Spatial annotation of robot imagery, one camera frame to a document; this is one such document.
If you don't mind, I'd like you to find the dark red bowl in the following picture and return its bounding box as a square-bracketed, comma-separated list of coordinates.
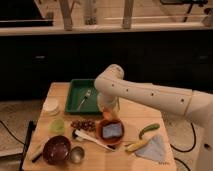
[42, 135, 71, 165]

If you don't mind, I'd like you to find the yellow corn cob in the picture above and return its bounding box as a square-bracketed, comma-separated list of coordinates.
[126, 139, 148, 152]

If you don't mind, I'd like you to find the green cucumber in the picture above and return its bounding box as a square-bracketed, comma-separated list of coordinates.
[139, 123, 160, 140]

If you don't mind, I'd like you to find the black cable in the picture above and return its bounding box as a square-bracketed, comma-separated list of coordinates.
[170, 122, 196, 171]
[0, 119, 26, 146]

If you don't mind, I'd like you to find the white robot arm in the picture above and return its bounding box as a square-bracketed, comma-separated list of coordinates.
[94, 64, 213, 171]

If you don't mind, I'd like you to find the black cable left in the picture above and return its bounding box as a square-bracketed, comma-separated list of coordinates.
[0, 119, 26, 146]

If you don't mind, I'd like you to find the black table side rail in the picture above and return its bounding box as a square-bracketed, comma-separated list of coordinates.
[19, 121, 36, 171]

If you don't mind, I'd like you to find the green plastic tray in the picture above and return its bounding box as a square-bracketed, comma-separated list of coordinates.
[65, 79, 101, 115]

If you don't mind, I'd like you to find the small metal cup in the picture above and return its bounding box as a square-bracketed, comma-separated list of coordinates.
[70, 146, 85, 164]

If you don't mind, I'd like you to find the light green plastic cup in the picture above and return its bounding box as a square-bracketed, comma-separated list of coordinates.
[50, 119, 65, 135]

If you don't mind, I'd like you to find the white handled spatula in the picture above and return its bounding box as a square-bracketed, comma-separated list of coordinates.
[73, 129, 116, 151]

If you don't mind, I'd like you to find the small orange apple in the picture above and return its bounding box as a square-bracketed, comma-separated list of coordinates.
[103, 112, 115, 120]

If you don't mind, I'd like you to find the knife with light handle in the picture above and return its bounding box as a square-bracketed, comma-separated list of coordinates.
[29, 138, 48, 162]

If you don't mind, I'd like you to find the grey blue cloth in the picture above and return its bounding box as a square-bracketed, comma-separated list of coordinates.
[135, 134, 166, 162]

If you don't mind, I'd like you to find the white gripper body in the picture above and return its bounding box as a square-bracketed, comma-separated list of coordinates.
[97, 93, 120, 112]

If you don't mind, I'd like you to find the silver fork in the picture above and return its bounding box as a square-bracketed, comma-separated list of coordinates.
[77, 89, 91, 111]

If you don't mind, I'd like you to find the blue sponge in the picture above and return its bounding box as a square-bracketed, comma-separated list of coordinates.
[102, 123, 123, 138]

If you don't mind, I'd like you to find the black cable right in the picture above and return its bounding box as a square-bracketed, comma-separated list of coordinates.
[170, 122, 196, 171]

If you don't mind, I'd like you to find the bunch of dark grapes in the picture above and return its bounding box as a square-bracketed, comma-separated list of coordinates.
[71, 120, 95, 132]

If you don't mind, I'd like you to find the orange plate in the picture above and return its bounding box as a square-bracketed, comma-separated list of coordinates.
[96, 119, 124, 145]

